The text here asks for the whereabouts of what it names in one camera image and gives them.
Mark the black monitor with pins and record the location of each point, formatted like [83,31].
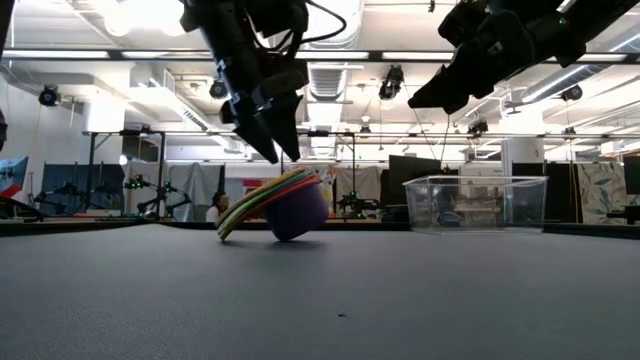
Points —
[415,167]

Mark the black ceiling spotlight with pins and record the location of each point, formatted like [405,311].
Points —
[391,82]
[477,127]
[571,92]
[218,89]
[48,95]

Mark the leaf print curtain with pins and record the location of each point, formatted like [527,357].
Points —
[600,190]

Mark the purple measuring cup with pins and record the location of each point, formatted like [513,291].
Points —
[297,215]

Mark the teal measuring cup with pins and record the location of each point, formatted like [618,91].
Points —
[270,193]

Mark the clear plastic basket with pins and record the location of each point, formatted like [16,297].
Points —
[500,200]

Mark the blue measuring cup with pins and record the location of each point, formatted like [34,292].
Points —
[270,190]

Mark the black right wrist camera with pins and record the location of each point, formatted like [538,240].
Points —
[462,25]

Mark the black partition panel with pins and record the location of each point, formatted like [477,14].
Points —
[562,190]

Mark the black background robot arm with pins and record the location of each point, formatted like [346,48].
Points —
[67,190]
[355,202]
[165,190]

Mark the person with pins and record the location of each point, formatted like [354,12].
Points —
[218,202]

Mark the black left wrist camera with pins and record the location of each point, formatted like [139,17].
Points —
[277,17]

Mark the grey hanging cloth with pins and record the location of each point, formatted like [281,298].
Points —
[195,180]

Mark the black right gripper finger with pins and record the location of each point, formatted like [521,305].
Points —
[462,104]
[440,90]

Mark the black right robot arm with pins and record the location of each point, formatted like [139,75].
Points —
[590,20]

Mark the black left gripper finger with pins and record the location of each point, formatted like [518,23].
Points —
[289,125]
[257,135]

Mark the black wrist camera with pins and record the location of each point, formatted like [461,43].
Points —
[462,25]
[277,17]

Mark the black metal frame stand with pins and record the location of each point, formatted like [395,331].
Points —
[161,165]

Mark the blue screen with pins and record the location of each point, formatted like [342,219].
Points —
[12,172]

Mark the green measuring cup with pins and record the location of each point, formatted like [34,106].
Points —
[270,187]

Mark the white ceiling air vent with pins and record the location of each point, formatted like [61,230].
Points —
[327,80]

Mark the blue partition panel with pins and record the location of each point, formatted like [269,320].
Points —
[60,175]

